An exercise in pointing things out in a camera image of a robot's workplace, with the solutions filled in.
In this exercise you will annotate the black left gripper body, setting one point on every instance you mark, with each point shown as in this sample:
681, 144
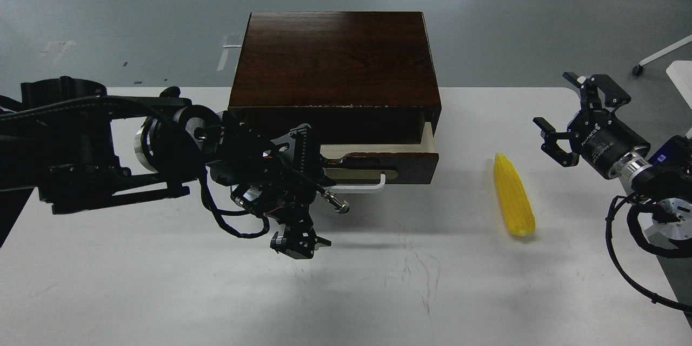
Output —
281, 191

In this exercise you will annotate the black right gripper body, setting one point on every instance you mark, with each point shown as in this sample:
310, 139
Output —
603, 140

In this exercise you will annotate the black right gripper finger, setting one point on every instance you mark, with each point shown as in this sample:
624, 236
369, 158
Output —
550, 143
599, 94

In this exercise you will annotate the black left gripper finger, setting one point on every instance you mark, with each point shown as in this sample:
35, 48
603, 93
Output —
311, 242
288, 242

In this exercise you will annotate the wooden drawer with white handle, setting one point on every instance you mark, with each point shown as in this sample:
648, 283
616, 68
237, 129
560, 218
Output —
367, 168

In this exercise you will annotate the yellow corn cob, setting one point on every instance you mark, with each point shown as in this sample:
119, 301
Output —
516, 210

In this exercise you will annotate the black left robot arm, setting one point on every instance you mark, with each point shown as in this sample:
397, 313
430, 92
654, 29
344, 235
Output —
84, 149

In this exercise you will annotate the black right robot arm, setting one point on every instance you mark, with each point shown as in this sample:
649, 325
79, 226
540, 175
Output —
661, 223

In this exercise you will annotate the white chair base leg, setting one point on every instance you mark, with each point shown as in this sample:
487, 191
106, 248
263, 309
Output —
639, 67

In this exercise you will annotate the white side table edge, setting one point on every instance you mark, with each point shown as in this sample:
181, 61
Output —
679, 73

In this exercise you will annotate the dark wooden cabinet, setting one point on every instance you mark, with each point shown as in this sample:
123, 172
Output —
355, 76

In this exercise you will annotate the white floor tape mark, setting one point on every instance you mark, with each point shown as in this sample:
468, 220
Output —
230, 42

